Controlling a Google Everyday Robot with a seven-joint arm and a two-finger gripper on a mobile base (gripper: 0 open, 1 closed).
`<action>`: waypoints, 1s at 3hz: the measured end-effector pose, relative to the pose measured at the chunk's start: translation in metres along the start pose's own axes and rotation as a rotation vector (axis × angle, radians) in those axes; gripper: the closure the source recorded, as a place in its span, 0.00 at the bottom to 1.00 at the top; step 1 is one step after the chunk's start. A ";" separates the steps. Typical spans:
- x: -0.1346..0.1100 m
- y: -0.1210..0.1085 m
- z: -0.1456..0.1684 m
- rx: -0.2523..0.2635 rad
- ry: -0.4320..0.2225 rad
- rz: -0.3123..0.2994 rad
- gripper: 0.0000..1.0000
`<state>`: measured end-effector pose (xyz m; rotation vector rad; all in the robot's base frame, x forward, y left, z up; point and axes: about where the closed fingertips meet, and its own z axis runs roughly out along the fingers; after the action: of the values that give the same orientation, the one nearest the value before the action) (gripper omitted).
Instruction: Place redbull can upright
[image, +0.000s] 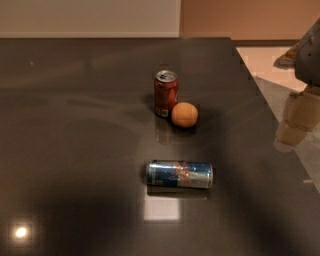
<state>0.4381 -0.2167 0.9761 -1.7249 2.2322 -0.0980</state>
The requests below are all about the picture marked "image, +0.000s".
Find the red soda can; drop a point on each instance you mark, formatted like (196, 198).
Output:
(165, 92)

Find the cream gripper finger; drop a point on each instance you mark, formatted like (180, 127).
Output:
(300, 116)

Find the blue silver redbull can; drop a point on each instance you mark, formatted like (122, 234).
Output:
(179, 174)

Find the orange fruit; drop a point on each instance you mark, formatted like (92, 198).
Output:
(184, 115)

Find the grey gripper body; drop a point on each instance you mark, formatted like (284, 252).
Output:
(309, 61)

